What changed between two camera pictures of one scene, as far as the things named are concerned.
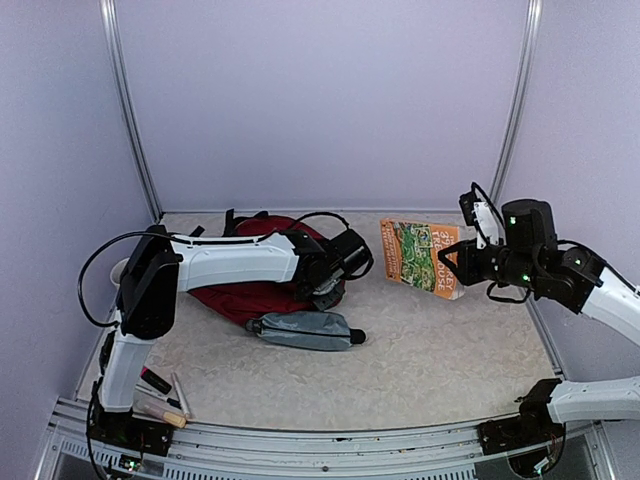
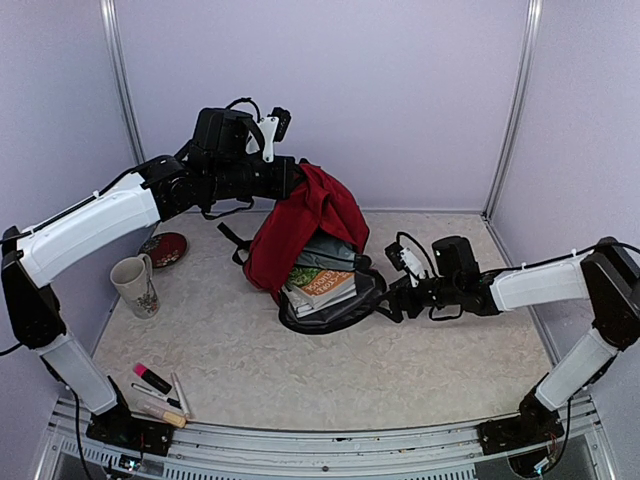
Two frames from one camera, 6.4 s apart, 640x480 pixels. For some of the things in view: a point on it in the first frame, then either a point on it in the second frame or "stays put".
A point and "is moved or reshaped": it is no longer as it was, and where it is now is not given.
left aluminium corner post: (119, 71) stays put
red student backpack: (247, 301) -> (311, 207)
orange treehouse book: (411, 257) is moved or reshaped
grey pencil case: (312, 330) is moved or reshaped
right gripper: (467, 272) -> (403, 292)
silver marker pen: (181, 395) stays put
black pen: (172, 402) stays put
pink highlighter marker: (160, 383) stays put
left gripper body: (321, 296) -> (277, 186)
